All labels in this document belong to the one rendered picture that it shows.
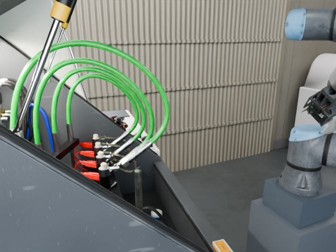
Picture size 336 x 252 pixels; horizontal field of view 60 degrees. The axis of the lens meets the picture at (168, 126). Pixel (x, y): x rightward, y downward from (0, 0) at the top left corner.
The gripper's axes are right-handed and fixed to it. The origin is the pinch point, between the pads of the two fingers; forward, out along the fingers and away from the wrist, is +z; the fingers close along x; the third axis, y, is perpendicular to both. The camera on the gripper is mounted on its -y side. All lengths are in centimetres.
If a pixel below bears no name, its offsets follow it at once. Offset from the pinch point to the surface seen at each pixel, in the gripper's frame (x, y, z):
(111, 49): -32, 47, -30
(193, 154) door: -89, -5, 220
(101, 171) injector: -15, 63, -10
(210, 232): 10.9, 45.7, -0.6
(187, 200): -1.5, 45.8, 9.6
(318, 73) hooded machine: -96, -178, 204
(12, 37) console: -67, 70, -17
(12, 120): -28, 74, -26
